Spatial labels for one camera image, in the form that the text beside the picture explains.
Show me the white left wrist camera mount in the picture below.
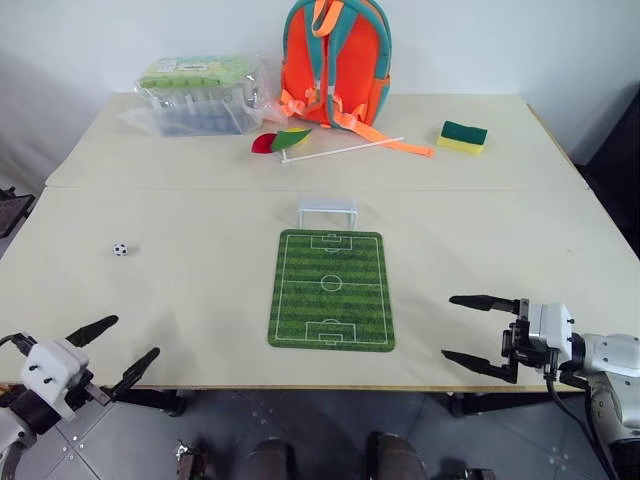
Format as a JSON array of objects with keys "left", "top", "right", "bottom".
[{"left": 19, "top": 340, "right": 94, "bottom": 421}]

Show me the orange teal backpack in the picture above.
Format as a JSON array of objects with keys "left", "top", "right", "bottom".
[{"left": 272, "top": 0, "right": 436, "bottom": 160}]

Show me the dark rounded shape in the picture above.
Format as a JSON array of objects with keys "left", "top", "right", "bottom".
[
  {"left": 365, "top": 431, "right": 429, "bottom": 480},
  {"left": 248, "top": 438, "right": 297, "bottom": 480}
]

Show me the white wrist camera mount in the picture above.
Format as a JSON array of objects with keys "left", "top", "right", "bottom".
[
  {"left": 527, "top": 301, "right": 577, "bottom": 362},
  {"left": 19, "top": 340, "right": 94, "bottom": 421}
]

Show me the clear plastic packaged box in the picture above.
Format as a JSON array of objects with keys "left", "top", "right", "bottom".
[{"left": 117, "top": 49, "right": 291, "bottom": 139}]

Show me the red round felt piece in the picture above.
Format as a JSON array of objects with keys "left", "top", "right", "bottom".
[{"left": 250, "top": 132, "right": 277, "bottom": 155}]

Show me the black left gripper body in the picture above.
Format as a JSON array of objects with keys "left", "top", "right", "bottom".
[{"left": 9, "top": 333, "right": 114, "bottom": 409}]

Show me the green topped clear plastic box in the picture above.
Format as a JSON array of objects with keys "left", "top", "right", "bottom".
[{"left": 137, "top": 56, "right": 251, "bottom": 92}]

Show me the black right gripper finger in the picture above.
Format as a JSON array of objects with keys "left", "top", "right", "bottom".
[
  {"left": 440, "top": 349, "right": 519, "bottom": 385},
  {"left": 448, "top": 294, "right": 521, "bottom": 316}
]

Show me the yellow green sponge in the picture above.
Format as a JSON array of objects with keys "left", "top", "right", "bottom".
[{"left": 436, "top": 119, "right": 489, "bottom": 159}]

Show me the green yellow leaf felt piece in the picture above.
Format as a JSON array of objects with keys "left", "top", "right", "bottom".
[{"left": 269, "top": 128, "right": 314, "bottom": 152}]

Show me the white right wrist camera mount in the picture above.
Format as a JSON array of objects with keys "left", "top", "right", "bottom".
[{"left": 527, "top": 301, "right": 577, "bottom": 362}]

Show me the white plastic stick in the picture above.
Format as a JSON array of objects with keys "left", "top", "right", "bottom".
[{"left": 279, "top": 136, "right": 405, "bottom": 166}]

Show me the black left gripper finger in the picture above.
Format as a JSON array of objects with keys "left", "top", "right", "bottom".
[
  {"left": 65, "top": 314, "right": 120, "bottom": 348},
  {"left": 110, "top": 347, "right": 162, "bottom": 402}
]

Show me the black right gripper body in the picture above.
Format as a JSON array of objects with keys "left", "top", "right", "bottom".
[{"left": 501, "top": 298, "right": 561, "bottom": 384}]

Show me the green soccer field mat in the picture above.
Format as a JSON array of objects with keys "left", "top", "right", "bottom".
[{"left": 267, "top": 228, "right": 396, "bottom": 350}]

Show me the black chair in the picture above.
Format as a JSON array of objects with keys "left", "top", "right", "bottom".
[{"left": 0, "top": 187, "right": 36, "bottom": 241}]

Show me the black table leg frame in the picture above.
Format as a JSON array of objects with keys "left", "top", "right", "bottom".
[
  {"left": 99, "top": 385, "right": 194, "bottom": 417},
  {"left": 439, "top": 391, "right": 551, "bottom": 417}
]

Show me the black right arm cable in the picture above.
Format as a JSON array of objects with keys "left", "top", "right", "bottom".
[{"left": 544, "top": 372, "right": 621, "bottom": 480}]

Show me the small white goal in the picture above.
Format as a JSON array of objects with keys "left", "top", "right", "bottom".
[{"left": 295, "top": 196, "right": 360, "bottom": 231}]

